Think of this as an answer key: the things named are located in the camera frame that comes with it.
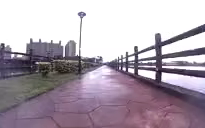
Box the grey concrete kerb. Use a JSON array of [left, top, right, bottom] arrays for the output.
[[114, 67, 205, 109]]

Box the flowering hedge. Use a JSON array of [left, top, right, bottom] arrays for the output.
[[35, 59, 91, 75]]

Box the dark wooden rail fence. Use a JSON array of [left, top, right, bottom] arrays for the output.
[[0, 42, 54, 73]]

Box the river water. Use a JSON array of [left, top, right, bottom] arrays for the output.
[[128, 65, 205, 97]]

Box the street lamp pole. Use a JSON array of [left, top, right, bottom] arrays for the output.
[[77, 11, 87, 75]]

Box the grass strip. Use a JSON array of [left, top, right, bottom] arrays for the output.
[[0, 65, 99, 114]]

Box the calm grey water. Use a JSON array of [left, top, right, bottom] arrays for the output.
[[0, 67, 33, 80]]

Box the wide grey building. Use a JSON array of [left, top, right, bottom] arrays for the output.
[[25, 38, 64, 60]]

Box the tall grey tower building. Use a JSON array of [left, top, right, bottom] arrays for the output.
[[64, 39, 77, 58]]

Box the red stone paved path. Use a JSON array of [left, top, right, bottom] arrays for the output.
[[0, 64, 205, 128]]

